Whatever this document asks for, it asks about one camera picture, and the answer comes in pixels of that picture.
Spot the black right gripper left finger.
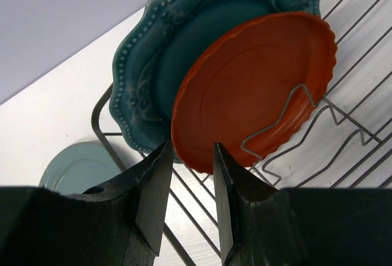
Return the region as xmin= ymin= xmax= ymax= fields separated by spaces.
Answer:
xmin=1 ymin=142 xmax=173 ymax=265

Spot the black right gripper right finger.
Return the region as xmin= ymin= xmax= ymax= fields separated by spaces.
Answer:
xmin=213 ymin=143 xmax=391 ymax=265

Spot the light blue round plate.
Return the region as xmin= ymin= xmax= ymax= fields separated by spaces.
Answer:
xmin=39 ymin=142 xmax=121 ymax=195

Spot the orange fluted plate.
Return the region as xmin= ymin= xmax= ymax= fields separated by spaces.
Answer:
xmin=171 ymin=12 xmax=337 ymax=174

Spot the teal scalloped ornate plate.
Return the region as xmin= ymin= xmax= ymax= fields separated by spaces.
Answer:
xmin=109 ymin=0 xmax=320 ymax=154

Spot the grey wire dish rack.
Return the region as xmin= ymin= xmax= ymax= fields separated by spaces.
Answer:
xmin=91 ymin=0 xmax=391 ymax=265

